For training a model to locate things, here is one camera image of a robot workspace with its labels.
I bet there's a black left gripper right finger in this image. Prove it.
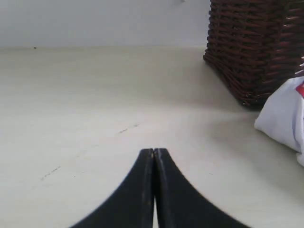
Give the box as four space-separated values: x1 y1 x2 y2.
154 148 247 228

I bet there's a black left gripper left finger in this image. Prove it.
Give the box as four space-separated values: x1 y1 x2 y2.
73 149 154 228

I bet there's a white t-shirt with red lettering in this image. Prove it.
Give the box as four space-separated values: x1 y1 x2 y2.
254 77 304 165

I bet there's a dark brown wicker basket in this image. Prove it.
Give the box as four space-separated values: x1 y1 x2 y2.
203 0 304 109

